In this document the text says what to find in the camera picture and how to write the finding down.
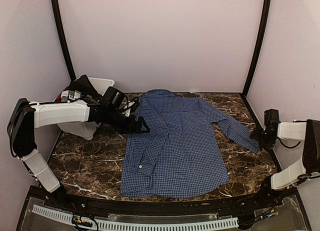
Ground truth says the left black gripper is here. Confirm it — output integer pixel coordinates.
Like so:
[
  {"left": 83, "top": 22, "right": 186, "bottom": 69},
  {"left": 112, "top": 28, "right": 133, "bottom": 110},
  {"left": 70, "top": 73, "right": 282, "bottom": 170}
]
[{"left": 105, "top": 107, "right": 150, "bottom": 134}]

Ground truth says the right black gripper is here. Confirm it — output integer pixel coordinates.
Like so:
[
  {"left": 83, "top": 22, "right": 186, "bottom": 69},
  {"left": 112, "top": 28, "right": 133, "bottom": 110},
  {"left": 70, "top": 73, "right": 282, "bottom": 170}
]
[{"left": 250, "top": 126, "right": 276, "bottom": 153}]

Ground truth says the blue checked long sleeve shirt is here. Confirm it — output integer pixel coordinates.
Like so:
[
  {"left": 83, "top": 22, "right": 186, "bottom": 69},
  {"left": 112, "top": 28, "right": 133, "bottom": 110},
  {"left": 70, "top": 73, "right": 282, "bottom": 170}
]
[{"left": 120, "top": 89, "right": 260, "bottom": 199}]

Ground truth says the white plastic bin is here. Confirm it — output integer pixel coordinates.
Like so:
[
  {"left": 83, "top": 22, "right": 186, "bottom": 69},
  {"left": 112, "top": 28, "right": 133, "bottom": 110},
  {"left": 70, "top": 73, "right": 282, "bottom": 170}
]
[{"left": 58, "top": 76, "right": 115, "bottom": 140}]

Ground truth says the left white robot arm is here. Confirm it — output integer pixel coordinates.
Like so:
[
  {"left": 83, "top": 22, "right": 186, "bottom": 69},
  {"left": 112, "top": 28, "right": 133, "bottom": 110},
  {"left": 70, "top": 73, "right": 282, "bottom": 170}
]
[{"left": 7, "top": 98, "right": 150, "bottom": 209}]

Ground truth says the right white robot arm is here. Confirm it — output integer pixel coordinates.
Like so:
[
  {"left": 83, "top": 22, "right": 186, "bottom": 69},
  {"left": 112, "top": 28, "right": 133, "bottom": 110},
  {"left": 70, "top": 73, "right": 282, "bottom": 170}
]
[{"left": 250, "top": 119, "right": 320, "bottom": 208}]

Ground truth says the black white patterned shirt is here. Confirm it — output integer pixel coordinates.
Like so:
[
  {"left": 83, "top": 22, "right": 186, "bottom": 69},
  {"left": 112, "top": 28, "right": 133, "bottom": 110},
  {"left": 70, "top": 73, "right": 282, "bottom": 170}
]
[{"left": 59, "top": 74, "right": 101, "bottom": 102}]

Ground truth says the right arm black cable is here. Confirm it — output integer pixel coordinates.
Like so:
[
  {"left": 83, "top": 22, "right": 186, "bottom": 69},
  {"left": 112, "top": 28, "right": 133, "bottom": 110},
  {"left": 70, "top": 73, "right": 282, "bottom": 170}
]
[{"left": 274, "top": 138, "right": 303, "bottom": 149}]

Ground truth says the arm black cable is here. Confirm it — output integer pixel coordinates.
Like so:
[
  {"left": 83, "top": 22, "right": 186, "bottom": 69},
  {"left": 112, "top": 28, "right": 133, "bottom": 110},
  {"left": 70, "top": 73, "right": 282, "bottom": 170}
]
[
  {"left": 274, "top": 138, "right": 303, "bottom": 149},
  {"left": 119, "top": 95, "right": 141, "bottom": 117}
]

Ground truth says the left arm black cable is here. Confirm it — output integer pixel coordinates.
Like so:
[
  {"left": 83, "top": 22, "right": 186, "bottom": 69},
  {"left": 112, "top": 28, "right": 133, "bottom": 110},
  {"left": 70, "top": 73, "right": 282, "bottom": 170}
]
[{"left": 119, "top": 95, "right": 141, "bottom": 117}]

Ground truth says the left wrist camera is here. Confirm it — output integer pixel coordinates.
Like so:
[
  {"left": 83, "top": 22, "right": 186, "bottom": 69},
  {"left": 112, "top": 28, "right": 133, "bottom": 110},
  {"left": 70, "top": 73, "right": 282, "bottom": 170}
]
[{"left": 103, "top": 86, "right": 126, "bottom": 109}]

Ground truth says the white slotted cable duct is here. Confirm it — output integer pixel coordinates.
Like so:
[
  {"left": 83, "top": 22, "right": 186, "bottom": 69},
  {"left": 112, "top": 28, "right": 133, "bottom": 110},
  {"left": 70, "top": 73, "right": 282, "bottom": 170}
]
[{"left": 32, "top": 204, "right": 239, "bottom": 231}]

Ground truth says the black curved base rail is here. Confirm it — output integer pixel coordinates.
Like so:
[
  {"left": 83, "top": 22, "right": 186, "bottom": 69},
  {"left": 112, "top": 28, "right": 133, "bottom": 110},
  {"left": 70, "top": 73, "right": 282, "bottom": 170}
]
[{"left": 16, "top": 186, "right": 312, "bottom": 231}]

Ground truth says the right black frame post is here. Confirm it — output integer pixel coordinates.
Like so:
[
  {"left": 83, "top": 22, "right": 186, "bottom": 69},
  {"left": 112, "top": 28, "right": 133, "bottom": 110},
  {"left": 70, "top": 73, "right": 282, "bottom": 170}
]
[{"left": 241, "top": 0, "right": 271, "bottom": 100}]

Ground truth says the black frame post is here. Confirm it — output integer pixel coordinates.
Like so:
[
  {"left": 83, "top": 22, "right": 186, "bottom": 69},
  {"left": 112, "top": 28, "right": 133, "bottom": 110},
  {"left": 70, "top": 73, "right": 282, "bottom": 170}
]
[
  {"left": 241, "top": 0, "right": 271, "bottom": 100},
  {"left": 51, "top": 0, "right": 76, "bottom": 81}
]

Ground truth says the left black frame post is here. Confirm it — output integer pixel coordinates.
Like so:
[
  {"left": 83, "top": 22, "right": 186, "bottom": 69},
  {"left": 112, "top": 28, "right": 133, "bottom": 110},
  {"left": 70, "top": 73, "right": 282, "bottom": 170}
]
[{"left": 51, "top": 0, "right": 76, "bottom": 81}]

